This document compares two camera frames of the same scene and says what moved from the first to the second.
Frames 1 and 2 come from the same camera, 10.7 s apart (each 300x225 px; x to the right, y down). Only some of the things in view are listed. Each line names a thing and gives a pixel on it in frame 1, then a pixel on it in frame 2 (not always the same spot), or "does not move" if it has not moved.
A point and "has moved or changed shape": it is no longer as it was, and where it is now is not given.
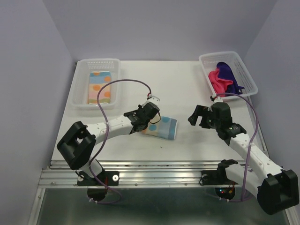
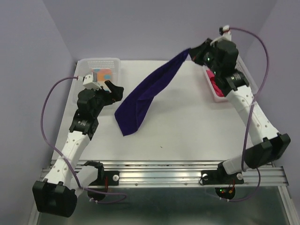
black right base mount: (224, 188) does not move
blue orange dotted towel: (166, 128) to (103, 74)
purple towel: (225, 72) has moved or changed shape
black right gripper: (200, 110) to (195, 53)
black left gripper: (139, 108) to (116, 93)
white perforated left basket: (92, 74) does not move
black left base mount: (96, 191) does not move
